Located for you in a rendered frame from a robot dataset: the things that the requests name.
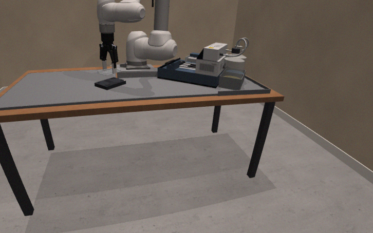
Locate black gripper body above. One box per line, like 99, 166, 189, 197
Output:
101, 33, 114, 51

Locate dark grey raised edge strip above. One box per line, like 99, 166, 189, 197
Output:
218, 75, 271, 96

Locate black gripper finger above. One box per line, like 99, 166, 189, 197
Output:
99, 44, 108, 70
106, 44, 118, 74

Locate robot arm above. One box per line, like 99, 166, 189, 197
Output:
97, 0, 177, 70

